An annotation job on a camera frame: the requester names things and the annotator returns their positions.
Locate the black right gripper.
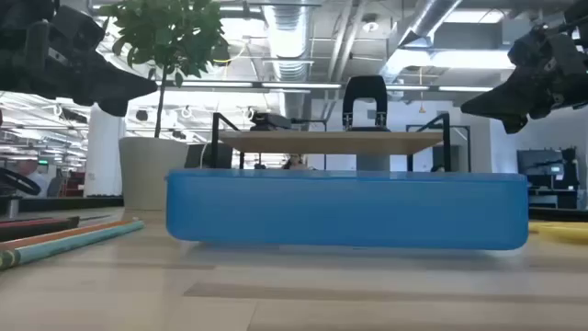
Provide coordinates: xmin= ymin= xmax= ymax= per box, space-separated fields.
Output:
xmin=460 ymin=0 xmax=588 ymax=135

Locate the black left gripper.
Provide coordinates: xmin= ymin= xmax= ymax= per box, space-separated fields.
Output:
xmin=0 ymin=0 xmax=159 ymax=118

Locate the yellow sticky note pad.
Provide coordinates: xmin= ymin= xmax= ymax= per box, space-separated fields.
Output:
xmin=527 ymin=220 xmax=588 ymax=245

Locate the orange pencil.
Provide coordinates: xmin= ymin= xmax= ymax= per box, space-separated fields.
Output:
xmin=0 ymin=219 xmax=135 ymax=252

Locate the black pencil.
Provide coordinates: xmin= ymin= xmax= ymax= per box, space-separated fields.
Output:
xmin=0 ymin=215 xmax=81 ymax=243

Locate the blue plastic pencil box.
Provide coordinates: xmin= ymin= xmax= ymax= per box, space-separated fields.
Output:
xmin=165 ymin=168 xmax=530 ymax=252

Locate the black monitor on desk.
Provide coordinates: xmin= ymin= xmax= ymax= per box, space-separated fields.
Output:
xmin=515 ymin=146 xmax=581 ymax=191

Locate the green leafy plant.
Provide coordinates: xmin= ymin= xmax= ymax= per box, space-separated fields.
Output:
xmin=97 ymin=0 xmax=232 ymax=140

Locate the person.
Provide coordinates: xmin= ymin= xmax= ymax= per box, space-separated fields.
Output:
xmin=283 ymin=153 xmax=311 ymax=172
xmin=18 ymin=159 xmax=50 ymax=200

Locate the black stapler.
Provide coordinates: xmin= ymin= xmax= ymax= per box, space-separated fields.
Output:
xmin=249 ymin=110 xmax=294 ymax=132

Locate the wooden shelf with black legs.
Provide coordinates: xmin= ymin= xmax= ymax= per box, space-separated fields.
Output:
xmin=211 ymin=111 xmax=452 ymax=172

